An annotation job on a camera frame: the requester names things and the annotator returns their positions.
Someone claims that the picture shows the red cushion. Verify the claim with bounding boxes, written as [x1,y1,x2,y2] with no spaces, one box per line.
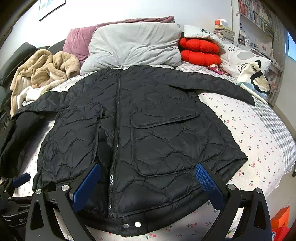
[179,38,220,54]
[181,50,221,67]

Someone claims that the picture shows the cherry print bed sheet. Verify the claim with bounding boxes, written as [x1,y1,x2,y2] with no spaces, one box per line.
[15,68,295,240]

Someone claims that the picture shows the lower red cushion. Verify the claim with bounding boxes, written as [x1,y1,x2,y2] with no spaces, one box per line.
[181,50,221,67]

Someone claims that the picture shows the upper red cushion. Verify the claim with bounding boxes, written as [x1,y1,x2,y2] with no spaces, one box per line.
[179,38,220,54]

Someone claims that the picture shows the white bookshelf with books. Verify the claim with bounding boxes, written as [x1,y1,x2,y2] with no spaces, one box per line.
[232,0,284,70]

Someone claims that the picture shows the white patterned pillow top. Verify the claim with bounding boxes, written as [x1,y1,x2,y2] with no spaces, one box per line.
[184,25,224,48]

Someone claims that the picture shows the beige fleece garment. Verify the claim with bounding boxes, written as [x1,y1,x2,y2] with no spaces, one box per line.
[10,49,80,116]

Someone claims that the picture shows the purple pillow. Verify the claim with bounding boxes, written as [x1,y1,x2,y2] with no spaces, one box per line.
[63,16,175,66]

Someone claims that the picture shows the grey folded duvet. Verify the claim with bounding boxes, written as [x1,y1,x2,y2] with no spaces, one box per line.
[81,22,182,74]

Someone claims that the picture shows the black garment at left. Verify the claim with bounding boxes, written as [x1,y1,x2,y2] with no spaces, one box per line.
[1,112,45,178]

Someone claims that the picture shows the white cartoon pillow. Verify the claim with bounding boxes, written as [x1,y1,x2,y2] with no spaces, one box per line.
[219,41,271,78]

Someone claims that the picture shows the framed wall picture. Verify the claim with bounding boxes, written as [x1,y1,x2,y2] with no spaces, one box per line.
[38,0,66,21]

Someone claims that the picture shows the white black tote bag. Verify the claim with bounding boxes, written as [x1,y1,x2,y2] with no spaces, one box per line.
[237,60,271,104]

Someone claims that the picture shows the black quilted jacket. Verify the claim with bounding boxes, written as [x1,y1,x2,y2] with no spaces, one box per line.
[15,66,254,236]

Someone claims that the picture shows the stack of books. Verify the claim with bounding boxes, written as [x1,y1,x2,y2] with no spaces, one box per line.
[214,19,235,44]

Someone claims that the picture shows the orange box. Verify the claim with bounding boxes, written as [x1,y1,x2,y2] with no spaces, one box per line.
[271,206,290,241]

